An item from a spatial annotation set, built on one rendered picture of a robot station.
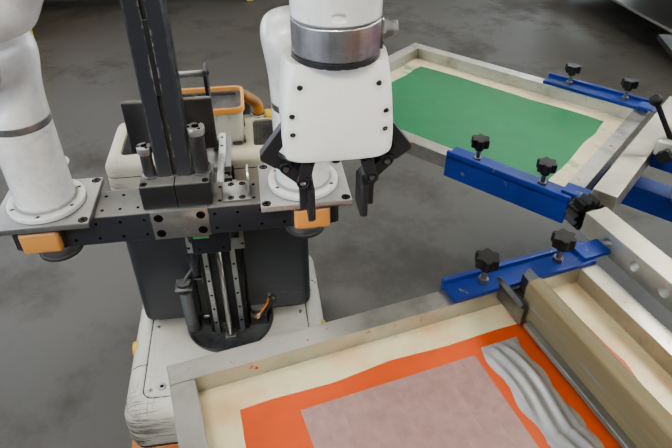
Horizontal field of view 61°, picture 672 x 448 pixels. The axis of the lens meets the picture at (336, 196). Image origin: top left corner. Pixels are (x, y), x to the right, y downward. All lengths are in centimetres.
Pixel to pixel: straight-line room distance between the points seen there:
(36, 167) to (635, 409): 94
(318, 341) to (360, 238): 176
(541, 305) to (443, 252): 169
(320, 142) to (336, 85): 6
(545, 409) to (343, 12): 70
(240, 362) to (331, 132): 52
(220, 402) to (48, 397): 143
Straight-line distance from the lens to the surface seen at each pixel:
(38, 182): 103
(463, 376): 98
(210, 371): 94
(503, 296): 106
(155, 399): 183
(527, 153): 155
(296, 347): 95
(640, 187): 157
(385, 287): 246
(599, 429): 98
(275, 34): 87
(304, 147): 51
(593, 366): 94
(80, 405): 226
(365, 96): 50
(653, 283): 115
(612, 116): 182
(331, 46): 46
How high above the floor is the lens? 172
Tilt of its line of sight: 36 degrees down
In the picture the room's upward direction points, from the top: straight up
